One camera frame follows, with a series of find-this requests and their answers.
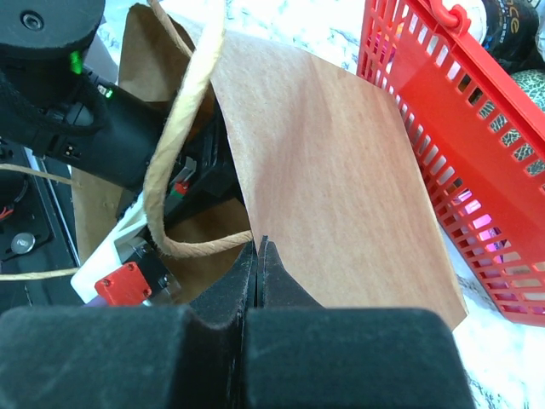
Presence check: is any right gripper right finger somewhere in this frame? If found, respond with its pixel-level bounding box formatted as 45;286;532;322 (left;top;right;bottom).
242;239;474;408

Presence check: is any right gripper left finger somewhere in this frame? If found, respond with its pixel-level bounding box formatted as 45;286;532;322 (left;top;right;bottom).
1;244;257;408

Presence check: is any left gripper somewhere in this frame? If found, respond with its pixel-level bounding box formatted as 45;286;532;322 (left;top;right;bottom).
163;106;244;226

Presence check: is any brown paper bag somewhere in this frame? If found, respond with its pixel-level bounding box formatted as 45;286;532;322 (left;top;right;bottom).
69;1;467;328

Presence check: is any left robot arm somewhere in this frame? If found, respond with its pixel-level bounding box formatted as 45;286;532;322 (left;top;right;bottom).
1;1;167;193

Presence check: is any red plastic shopping basket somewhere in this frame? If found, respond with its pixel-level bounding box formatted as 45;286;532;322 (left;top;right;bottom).
357;1;544;326

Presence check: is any dark lidded jar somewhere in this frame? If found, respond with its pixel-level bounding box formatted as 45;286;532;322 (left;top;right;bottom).
457;0;544;74

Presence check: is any green textured ball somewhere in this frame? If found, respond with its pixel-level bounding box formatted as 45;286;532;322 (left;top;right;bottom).
474;69;544;189

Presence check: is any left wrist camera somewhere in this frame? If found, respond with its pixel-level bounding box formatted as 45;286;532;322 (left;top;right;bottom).
71;195;181;307

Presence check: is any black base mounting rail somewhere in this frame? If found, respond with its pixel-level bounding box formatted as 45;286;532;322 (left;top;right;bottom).
1;140;82;312

